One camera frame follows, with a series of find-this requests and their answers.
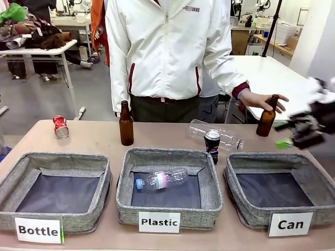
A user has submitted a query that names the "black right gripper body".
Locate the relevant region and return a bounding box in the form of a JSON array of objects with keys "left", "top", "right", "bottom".
[{"left": 289, "top": 101, "right": 335, "bottom": 150}]

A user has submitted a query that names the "brown glass beer bottle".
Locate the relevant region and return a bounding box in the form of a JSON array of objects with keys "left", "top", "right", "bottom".
[
  {"left": 119, "top": 100, "right": 135, "bottom": 146},
  {"left": 256, "top": 94, "right": 280, "bottom": 138}
]

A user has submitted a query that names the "grey fabric basket labelled Can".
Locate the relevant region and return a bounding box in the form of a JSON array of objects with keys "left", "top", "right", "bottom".
[{"left": 223, "top": 152, "right": 335, "bottom": 229}]

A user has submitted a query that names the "dark blue soda can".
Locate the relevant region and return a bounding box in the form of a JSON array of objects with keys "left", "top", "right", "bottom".
[{"left": 204, "top": 129, "right": 222, "bottom": 165}]

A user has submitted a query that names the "white Can label card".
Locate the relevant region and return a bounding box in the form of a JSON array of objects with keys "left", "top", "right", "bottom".
[{"left": 267, "top": 212, "right": 314, "bottom": 238}]

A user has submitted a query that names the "grey fabric basket labelled Plastic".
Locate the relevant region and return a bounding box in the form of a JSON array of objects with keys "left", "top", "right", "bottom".
[{"left": 116, "top": 147, "right": 224, "bottom": 231}]

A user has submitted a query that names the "grey fabric basket labelled Bottle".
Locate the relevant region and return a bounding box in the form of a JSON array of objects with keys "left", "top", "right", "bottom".
[{"left": 0, "top": 151, "right": 113, "bottom": 234}]

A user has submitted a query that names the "crushed red soda can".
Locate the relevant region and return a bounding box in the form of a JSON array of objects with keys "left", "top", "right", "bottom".
[{"left": 52, "top": 115, "right": 70, "bottom": 139}]

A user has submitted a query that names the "person's left hand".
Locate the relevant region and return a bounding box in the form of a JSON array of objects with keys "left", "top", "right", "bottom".
[{"left": 240, "top": 89, "right": 289, "bottom": 115}]

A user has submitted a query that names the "white side table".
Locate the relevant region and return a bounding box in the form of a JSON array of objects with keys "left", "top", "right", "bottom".
[{"left": 224, "top": 54, "right": 315, "bottom": 124}]

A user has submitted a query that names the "clear plastic bottle white cap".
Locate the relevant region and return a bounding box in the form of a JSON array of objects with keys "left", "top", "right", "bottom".
[{"left": 188, "top": 119, "right": 245, "bottom": 152}]

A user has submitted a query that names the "wooden workbench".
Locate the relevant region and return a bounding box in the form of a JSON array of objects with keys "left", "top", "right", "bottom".
[{"left": 252, "top": 33, "right": 295, "bottom": 66}]

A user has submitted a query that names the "black tripod pole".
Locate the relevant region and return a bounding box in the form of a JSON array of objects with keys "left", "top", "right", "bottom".
[{"left": 262, "top": 0, "right": 283, "bottom": 58}]

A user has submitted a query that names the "clear plastic bottle blue cap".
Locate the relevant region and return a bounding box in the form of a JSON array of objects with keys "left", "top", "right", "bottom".
[{"left": 135, "top": 168, "right": 188, "bottom": 190}]

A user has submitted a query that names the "person in white jacket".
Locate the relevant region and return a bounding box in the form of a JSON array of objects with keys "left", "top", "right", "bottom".
[{"left": 104, "top": 0, "right": 251, "bottom": 123}]

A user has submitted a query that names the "white Plastic label card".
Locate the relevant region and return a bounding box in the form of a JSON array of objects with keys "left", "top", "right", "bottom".
[{"left": 138, "top": 211, "right": 182, "bottom": 234}]

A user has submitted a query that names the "person in orange jacket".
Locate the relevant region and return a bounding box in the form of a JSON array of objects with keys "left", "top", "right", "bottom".
[{"left": 90, "top": 0, "right": 110, "bottom": 67}]

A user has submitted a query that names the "white table with clothes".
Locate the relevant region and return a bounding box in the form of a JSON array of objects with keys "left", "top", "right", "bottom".
[{"left": 0, "top": 39, "right": 86, "bottom": 120}]

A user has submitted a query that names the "white Bottle label card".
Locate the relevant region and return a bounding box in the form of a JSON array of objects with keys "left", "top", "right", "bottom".
[{"left": 14, "top": 215, "right": 65, "bottom": 244}]

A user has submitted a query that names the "pile of clothes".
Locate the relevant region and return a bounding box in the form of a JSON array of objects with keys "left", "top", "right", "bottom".
[{"left": 0, "top": 2, "right": 72, "bottom": 51}]

